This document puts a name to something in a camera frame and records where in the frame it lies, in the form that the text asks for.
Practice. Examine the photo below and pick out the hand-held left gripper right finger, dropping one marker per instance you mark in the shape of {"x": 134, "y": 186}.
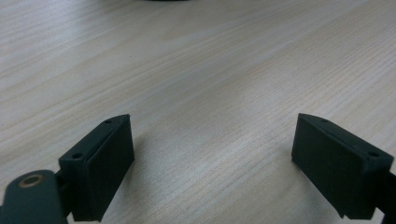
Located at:
{"x": 336, "y": 168}

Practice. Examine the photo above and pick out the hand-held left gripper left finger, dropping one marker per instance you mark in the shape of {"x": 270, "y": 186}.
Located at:
{"x": 99, "y": 174}

